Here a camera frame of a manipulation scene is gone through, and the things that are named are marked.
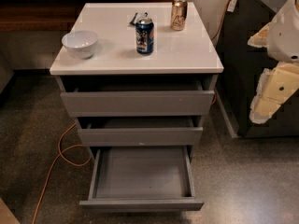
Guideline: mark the white label tag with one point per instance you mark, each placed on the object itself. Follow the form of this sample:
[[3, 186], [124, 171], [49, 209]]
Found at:
[[231, 5]]

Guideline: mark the blue pepsi can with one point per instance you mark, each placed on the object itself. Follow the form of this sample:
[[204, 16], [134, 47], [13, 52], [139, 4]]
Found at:
[[144, 34]]

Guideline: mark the small black snack packet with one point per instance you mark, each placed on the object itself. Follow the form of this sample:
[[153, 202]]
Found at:
[[138, 17]]

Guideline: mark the white bowl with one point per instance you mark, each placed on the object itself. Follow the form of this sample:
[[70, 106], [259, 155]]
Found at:
[[80, 44]]

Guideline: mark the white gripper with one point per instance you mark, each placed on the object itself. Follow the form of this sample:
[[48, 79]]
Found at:
[[285, 39]]

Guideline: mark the dark grey bin cabinet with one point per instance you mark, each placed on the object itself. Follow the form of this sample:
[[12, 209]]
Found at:
[[243, 65]]

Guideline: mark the grey bottom drawer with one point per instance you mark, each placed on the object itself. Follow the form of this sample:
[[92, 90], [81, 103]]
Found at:
[[142, 179]]

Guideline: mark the grey middle drawer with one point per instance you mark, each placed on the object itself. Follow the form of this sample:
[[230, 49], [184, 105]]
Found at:
[[138, 131]]

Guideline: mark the grey drawer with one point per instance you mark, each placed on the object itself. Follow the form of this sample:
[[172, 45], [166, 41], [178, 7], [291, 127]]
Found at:
[[138, 103], [142, 179], [138, 131]]

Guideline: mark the grey drawer cabinet white top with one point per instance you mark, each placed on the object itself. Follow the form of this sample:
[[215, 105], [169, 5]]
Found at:
[[146, 85]]

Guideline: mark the gold soda can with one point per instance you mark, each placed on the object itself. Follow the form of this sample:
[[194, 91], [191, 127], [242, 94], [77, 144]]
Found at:
[[178, 14]]

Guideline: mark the brown wooden shelf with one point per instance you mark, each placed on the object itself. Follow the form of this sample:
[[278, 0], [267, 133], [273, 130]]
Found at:
[[46, 15]]

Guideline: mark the grey top drawer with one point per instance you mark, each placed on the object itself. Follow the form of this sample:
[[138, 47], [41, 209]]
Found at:
[[138, 103]]

